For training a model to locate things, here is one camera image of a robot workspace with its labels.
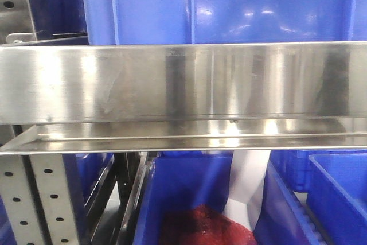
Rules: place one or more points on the large blue bin upper shelf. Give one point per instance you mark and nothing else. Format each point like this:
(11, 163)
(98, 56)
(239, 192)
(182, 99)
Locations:
(129, 22)

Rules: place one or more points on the stainless steel shelf beam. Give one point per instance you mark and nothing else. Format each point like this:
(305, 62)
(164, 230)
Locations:
(94, 99)

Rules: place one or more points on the blue tray far right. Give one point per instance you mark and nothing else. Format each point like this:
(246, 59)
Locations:
(337, 196)

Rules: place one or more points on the blue bin with red item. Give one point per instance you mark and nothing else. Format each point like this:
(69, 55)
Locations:
(182, 183)

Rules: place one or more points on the white paper sheet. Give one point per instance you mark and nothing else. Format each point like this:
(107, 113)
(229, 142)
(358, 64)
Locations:
(246, 183)

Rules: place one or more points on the red mesh bag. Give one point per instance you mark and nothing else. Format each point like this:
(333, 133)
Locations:
(202, 225)

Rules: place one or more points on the blue bin lower right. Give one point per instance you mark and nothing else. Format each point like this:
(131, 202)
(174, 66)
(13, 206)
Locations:
(285, 217)

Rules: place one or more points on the dark blue bin upper left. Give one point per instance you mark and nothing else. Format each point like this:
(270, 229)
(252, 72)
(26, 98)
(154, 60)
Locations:
(59, 17)

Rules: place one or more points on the perforated steel shelf post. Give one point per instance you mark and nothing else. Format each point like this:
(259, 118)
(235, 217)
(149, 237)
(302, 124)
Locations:
(43, 199)

